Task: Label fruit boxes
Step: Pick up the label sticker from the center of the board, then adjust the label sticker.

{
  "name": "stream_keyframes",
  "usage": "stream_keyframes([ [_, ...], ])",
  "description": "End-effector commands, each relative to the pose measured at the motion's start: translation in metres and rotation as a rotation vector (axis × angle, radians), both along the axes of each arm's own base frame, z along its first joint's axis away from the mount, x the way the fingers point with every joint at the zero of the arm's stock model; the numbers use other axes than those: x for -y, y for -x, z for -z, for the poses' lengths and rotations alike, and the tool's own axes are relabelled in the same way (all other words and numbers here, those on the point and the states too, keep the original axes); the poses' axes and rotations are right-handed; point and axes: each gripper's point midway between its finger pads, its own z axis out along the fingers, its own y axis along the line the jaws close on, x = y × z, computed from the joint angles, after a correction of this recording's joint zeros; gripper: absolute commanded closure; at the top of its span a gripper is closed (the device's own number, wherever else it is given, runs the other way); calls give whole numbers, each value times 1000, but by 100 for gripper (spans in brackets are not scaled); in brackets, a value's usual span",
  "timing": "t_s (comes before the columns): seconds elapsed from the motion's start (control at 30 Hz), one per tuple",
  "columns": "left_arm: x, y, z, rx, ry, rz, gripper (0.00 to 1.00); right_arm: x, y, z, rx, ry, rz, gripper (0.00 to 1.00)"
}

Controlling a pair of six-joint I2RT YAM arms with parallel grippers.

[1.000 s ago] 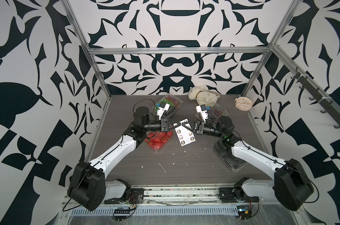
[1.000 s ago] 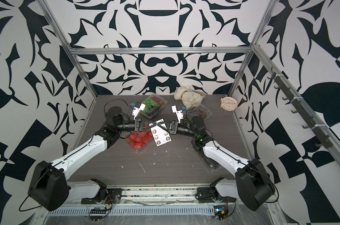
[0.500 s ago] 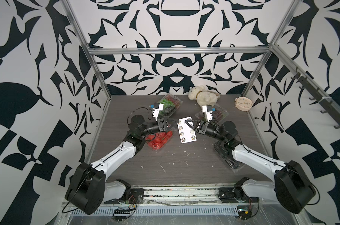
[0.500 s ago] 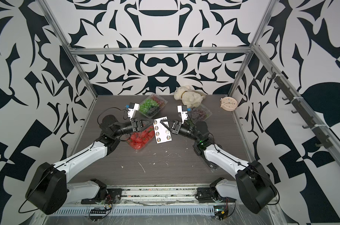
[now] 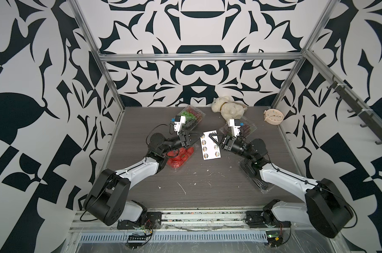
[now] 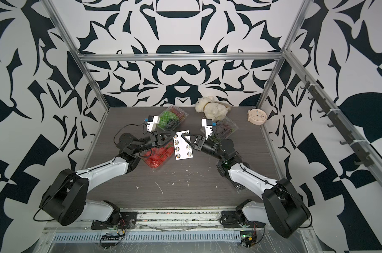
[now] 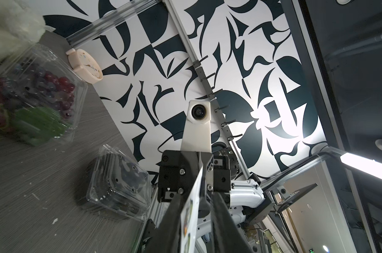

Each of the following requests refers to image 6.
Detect white sticker sheet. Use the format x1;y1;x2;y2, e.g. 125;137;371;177
173;130;193;160

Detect strawberry clamshell box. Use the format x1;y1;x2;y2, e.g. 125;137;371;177
139;141;175;169

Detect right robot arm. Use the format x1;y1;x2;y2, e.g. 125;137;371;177
180;133;313;238

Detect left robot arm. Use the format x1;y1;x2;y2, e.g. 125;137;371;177
39;130;175;227

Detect green and red grape box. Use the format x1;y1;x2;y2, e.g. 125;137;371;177
157;105;188;131

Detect purple grape clamshell box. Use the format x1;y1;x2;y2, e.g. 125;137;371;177
200;117;238;141

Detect cream plush toy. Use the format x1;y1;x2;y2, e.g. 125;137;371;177
195;97;231;122

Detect avocado clamshell box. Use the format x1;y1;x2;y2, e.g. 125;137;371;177
230;179;246;190

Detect right circuit board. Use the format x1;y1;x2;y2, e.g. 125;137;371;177
240;231;257;248

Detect circuit board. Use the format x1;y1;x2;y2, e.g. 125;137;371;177
240;231;257;248
99;234;123;249

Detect left circuit board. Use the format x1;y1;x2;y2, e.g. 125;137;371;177
99;234;123;249

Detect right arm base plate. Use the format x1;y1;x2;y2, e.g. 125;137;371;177
219;210;265;228

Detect aluminium frame rail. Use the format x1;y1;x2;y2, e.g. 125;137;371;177
42;207;315;235

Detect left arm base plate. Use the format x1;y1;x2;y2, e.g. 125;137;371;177
91;211;138;230

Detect black wall hook rail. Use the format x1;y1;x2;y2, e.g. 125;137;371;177
301;76;375;167

